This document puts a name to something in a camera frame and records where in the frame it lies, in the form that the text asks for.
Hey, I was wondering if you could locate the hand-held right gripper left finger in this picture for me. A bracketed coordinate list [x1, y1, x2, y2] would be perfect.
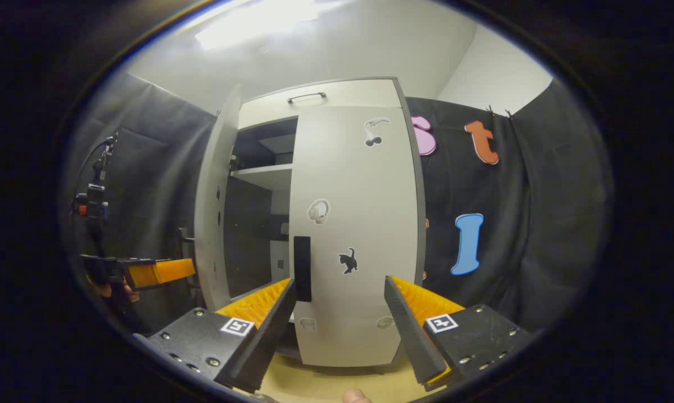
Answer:
[133, 278, 297, 394]

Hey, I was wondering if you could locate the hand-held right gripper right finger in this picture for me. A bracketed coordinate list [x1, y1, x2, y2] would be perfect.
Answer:
[385, 274, 533, 391]

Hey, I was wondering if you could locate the white cabinet door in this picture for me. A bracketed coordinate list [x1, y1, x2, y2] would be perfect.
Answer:
[194, 84, 244, 311]
[288, 105, 422, 368]

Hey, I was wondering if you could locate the white cabinet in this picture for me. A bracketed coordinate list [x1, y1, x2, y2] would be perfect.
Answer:
[222, 77, 427, 367]

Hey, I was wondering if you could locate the white cabinet shelf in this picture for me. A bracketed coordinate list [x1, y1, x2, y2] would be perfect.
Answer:
[231, 163, 293, 191]

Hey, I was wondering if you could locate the white cabinet drawer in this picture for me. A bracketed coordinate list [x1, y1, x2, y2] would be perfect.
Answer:
[237, 78, 402, 130]

